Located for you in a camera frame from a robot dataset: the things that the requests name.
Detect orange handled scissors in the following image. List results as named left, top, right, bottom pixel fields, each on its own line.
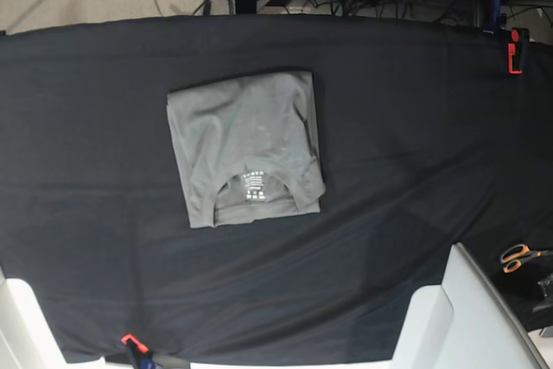
left=499, top=244, right=552, bottom=274

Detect red blue clamp bottom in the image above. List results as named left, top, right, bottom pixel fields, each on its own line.
left=120, top=333, right=157, bottom=369

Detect red black clamp right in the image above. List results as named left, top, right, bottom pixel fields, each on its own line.
left=507, top=28, right=531, bottom=74

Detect white box right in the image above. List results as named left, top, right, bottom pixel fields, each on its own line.
left=391, top=243, right=548, bottom=369

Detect black object right edge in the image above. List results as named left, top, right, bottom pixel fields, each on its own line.
left=532, top=274, right=553, bottom=313

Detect black table cloth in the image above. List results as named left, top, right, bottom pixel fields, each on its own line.
left=1, top=15, right=552, bottom=365

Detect white box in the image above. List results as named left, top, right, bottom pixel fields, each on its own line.
left=391, top=243, right=548, bottom=369
left=1, top=276, right=106, bottom=369

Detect white box left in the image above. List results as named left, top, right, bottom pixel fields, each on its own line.
left=1, top=276, right=106, bottom=369

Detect blue clamp on frame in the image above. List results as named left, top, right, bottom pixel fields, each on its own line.
left=482, top=0, right=501, bottom=35

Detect grey T-shirt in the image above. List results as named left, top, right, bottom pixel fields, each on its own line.
left=167, top=71, right=326, bottom=228

